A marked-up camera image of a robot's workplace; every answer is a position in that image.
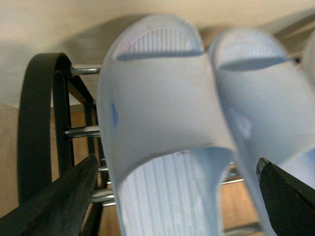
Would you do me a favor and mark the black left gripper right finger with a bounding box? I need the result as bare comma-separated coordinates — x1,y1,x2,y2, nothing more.
256,158,315,236

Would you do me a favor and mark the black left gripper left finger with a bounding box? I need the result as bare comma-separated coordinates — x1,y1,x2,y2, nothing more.
0,154,98,236

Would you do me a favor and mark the light blue slide sandal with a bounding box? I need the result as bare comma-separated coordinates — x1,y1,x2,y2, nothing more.
96,14,236,236
208,28,315,236

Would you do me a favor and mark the grey knit sneaker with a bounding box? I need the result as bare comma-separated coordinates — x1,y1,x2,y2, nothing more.
302,31,315,82

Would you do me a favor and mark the black metal shoe rack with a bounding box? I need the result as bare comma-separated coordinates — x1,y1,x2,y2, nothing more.
16,14,315,236

